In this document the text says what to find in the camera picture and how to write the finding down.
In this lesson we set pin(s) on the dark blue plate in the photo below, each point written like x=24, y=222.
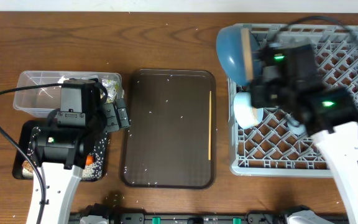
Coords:
x=230, y=54

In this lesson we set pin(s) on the black waste tray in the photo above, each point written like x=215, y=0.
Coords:
x=24, y=142

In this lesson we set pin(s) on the light blue rice bowl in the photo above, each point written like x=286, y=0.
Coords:
x=245, y=114

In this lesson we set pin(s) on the grey plastic dishwasher rack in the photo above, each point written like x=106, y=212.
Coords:
x=271, y=149

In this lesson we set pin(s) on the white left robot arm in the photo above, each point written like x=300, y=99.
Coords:
x=60, y=148

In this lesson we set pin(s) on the white rice pile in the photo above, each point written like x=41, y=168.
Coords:
x=95, y=171

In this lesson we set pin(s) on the white tissue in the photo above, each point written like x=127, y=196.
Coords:
x=62, y=79

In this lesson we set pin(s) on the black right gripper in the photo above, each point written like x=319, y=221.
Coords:
x=256, y=88

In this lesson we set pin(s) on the light blue plastic cup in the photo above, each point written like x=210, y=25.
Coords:
x=295, y=127

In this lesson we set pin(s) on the dark brown serving tray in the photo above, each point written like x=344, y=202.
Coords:
x=166, y=144

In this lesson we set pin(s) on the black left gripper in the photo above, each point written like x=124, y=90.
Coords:
x=117, y=121

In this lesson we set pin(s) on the clear plastic waste bin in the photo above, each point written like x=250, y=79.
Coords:
x=39, y=102

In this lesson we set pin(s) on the orange carrot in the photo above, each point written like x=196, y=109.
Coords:
x=89, y=160

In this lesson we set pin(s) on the yellow silver snack wrapper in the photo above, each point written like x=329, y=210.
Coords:
x=112, y=89

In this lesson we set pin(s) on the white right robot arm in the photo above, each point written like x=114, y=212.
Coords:
x=286, y=76

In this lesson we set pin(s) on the golden brown food scrap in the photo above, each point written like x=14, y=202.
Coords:
x=27, y=171

